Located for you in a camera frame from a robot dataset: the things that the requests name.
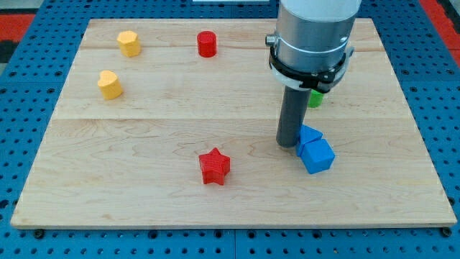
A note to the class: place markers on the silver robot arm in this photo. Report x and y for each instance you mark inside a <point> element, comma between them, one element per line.
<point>309,47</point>

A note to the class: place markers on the wooden board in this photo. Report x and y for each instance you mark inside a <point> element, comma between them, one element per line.
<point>132,162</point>

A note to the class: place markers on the red star block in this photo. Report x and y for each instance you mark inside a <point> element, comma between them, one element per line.
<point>214,166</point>

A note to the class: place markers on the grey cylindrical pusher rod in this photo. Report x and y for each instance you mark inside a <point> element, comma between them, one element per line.
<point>293,109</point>

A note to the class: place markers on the blue triangular block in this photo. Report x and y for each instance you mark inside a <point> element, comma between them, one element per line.
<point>306,135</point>

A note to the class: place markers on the blue cube block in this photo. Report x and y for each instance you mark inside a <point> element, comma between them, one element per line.
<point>317,156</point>

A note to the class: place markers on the green block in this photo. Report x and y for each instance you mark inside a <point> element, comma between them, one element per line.
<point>316,99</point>

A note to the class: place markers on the red cylinder block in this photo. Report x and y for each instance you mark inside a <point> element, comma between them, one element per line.
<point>207,44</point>

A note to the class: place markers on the yellow heart block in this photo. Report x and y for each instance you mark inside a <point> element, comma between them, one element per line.
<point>109,85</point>

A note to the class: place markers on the yellow hexagon block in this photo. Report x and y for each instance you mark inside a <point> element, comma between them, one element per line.
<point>129,44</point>

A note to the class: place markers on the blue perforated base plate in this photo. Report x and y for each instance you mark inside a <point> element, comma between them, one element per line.
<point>35,74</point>

